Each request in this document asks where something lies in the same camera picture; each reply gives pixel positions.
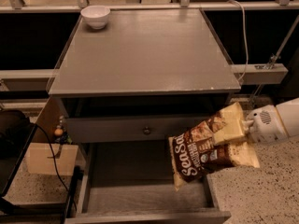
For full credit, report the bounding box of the cardboard box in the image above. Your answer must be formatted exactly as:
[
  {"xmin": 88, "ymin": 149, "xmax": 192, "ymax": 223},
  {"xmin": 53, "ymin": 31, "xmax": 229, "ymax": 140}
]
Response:
[{"xmin": 25, "ymin": 143, "xmax": 78, "ymax": 175}]

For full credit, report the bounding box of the white cable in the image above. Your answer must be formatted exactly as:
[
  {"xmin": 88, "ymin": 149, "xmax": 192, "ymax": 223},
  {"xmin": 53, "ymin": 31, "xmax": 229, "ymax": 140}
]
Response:
[{"xmin": 227, "ymin": 0, "xmax": 249, "ymax": 82}]

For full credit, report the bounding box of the black cable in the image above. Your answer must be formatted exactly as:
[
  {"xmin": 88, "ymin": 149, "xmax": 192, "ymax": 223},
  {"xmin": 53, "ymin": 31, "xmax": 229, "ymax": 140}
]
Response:
[{"xmin": 32, "ymin": 123, "xmax": 78, "ymax": 212}]

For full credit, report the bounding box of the black chair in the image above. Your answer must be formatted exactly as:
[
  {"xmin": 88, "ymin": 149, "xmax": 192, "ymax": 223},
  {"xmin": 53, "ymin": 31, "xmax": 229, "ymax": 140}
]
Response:
[{"xmin": 0, "ymin": 110, "xmax": 35, "ymax": 197}]

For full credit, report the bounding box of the closed grey drawer front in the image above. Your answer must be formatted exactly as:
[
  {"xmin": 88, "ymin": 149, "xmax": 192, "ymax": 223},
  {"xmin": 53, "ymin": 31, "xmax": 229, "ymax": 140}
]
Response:
[{"xmin": 66, "ymin": 114, "xmax": 209, "ymax": 143}]

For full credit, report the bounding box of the open grey drawer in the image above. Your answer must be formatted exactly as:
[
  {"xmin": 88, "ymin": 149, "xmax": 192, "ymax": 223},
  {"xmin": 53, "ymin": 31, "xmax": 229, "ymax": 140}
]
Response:
[{"xmin": 65, "ymin": 141, "xmax": 231, "ymax": 224}]

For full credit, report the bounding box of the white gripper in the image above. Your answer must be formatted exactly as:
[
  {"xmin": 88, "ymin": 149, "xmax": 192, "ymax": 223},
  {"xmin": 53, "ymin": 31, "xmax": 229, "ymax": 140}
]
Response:
[{"xmin": 213, "ymin": 105, "xmax": 288, "ymax": 146}]

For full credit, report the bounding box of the grey wooden cabinet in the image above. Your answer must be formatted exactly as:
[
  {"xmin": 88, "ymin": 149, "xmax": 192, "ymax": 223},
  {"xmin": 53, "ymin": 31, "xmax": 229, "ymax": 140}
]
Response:
[{"xmin": 46, "ymin": 7, "xmax": 242, "ymax": 224}]

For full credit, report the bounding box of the round metal drawer knob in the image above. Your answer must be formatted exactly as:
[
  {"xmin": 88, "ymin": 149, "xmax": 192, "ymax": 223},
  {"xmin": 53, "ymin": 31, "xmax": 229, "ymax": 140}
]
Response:
[{"xmin": 143, "ymin": 127, "xmax": 151, "ymax": 135}]

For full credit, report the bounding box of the white ceramic bowl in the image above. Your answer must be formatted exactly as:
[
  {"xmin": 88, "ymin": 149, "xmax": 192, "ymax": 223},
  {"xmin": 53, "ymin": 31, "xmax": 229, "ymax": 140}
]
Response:
[{"xmin": 80, "ymin": 6, "xmax": 110, "ymax": 29}]

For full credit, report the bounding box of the brown Sea Salt chip bag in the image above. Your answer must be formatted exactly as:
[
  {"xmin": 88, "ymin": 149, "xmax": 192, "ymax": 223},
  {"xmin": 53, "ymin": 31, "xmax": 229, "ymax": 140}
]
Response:
[{"xmin": 168, "ymin": 110, "xmax": 260, "ymax": 190}]

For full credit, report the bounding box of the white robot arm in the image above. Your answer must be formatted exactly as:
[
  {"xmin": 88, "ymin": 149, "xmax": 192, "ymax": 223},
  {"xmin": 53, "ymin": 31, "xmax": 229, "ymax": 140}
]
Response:
[{"xmin": 213, "ymin": 98, "xmax": 299, "ymax": 145}]

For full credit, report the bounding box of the small orange figurine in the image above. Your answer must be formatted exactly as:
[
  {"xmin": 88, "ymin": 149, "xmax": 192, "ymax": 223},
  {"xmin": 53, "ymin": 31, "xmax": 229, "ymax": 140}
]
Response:
[{"xmin": 54, "ymin": 125, "xmax": 64, "ymax": 137}]

